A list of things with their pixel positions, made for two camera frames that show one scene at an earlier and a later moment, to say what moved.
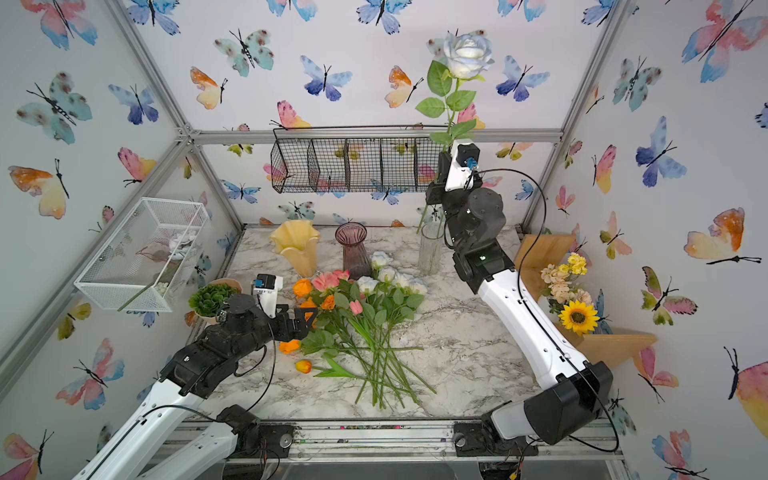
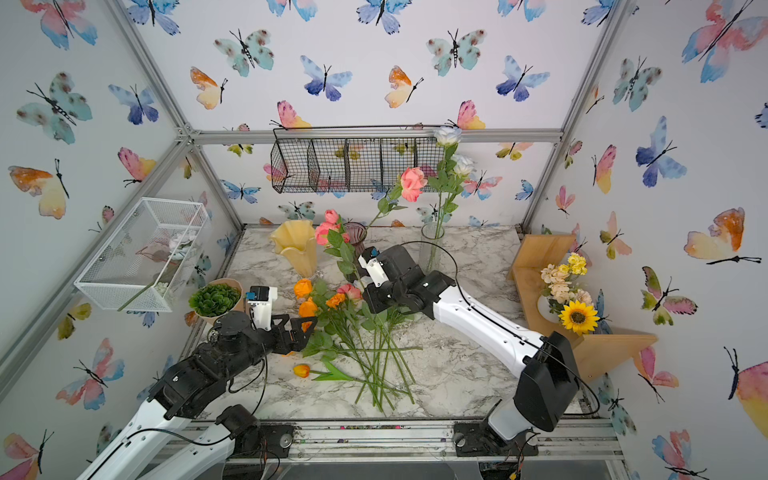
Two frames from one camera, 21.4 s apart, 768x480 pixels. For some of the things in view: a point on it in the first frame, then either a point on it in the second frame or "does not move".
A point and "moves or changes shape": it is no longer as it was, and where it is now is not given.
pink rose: (330, 279) → (411, 184)
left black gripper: (300, 329) → (298, 340)
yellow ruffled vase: (297, 240) does not move
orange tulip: (305, 367) does not move
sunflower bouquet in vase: (565, 297) does not move
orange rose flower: (302, 288) does not move
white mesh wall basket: (144, 263) does not move
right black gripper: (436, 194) → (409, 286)
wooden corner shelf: (615, 345) does not move
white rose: (461, 56) moves or changes shape
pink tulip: (356, 307) → (331, 216)
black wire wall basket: (357, 158) does not move
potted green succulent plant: (208, 301) does not move
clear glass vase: (431, 249) does not move
